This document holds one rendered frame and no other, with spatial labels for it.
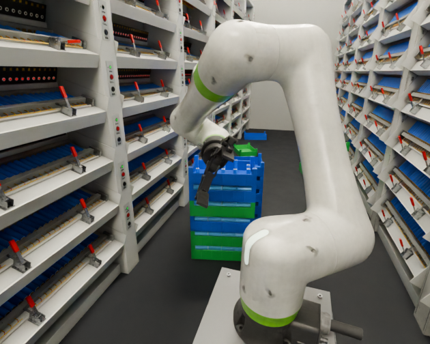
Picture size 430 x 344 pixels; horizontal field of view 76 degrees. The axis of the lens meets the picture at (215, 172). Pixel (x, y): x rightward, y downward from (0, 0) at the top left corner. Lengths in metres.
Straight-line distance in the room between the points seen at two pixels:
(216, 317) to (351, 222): 0.36
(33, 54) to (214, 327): 0.81
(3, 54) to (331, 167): 0.78
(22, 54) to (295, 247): 0.78
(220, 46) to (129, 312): 1.01
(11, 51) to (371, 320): 1.42
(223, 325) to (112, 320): 0.63
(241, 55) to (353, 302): 1.09
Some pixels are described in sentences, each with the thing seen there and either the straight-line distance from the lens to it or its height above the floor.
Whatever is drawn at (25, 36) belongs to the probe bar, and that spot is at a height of 0.96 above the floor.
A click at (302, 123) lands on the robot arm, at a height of 0.77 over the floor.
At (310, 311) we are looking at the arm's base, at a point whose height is 0.41.
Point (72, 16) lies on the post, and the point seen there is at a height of 1.05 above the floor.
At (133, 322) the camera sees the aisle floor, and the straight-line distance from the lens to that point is 1.21.
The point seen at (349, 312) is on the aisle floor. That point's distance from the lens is 1.31.
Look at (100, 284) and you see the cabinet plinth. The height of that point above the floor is 0.05.
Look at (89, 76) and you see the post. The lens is 1.14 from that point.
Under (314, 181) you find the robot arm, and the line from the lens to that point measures 0.61.
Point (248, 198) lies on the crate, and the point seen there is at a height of 0.34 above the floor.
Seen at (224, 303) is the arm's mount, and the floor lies 0.36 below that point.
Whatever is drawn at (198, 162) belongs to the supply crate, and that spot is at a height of 0.44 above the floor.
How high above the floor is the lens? 0.88
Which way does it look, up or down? 20 degrees down
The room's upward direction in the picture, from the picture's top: straight up
